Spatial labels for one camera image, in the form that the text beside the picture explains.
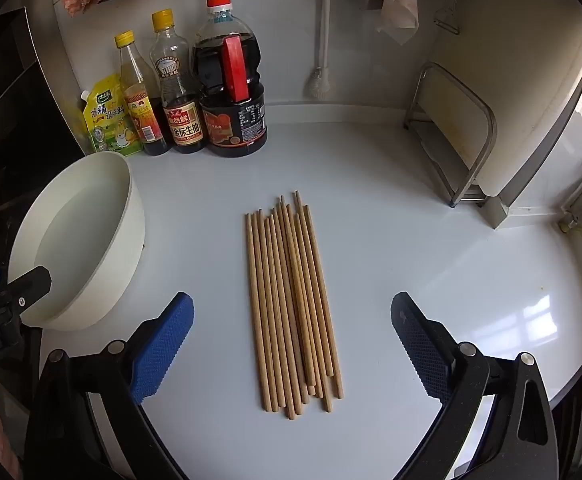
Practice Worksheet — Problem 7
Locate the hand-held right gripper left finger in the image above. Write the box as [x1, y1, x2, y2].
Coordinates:
[23, 291, 195, 480]

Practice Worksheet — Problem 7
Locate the white bowl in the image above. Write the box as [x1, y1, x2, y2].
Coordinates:
[8, 150, 147, 332]

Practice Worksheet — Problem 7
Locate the yellow seasoning pouch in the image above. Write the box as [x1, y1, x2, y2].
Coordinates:
[78, 74, 144, 158]

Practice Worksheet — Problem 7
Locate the metal cutting board rack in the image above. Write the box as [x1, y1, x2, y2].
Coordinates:
[403, 61, 514, 231]

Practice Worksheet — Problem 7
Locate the pile of wooden chopsticks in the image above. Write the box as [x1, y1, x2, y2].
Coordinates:
[244, 190, 344, 421]

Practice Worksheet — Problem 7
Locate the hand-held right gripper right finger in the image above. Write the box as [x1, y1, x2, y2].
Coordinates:
[390, 291, 559, 480]

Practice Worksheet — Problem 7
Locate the black range hood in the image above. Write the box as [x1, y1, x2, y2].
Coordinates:
[0, 7, 86, 201]

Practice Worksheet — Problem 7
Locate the beige hanging rag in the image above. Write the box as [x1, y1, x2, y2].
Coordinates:
[373, 0, 419, 46]

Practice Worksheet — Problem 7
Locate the cream cutting board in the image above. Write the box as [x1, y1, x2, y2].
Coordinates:
[428, 10, 582, 198]

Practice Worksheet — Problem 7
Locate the slim yellow-cap vinegar bottle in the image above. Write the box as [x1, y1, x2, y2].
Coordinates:
[114, 30, 172, 157]

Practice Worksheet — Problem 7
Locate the hanging peeler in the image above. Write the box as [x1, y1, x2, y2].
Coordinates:
[433, 0, 467, 36]

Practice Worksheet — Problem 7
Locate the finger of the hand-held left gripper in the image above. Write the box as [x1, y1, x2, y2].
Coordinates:
[0, 266, 52, 318]

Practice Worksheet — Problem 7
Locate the white hanging dish brush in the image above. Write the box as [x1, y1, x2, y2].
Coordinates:
[303, 0, 337, 100]

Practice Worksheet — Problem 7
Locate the large red-handled soy sauce bottle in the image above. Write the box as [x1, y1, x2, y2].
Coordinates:
[192, 0, 268, 158]

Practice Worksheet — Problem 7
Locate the yellow-cap soy sauce bottle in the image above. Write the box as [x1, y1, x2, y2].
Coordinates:
[149, 9, 209, 155]

